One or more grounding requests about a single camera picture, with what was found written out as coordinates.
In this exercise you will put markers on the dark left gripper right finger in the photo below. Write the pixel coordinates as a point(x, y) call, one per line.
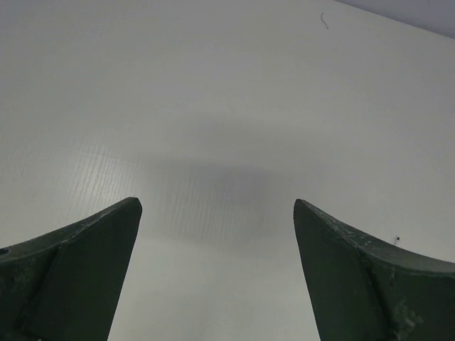
point(362, 288)

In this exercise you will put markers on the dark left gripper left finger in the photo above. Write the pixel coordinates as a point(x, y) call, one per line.
point(66, 284)

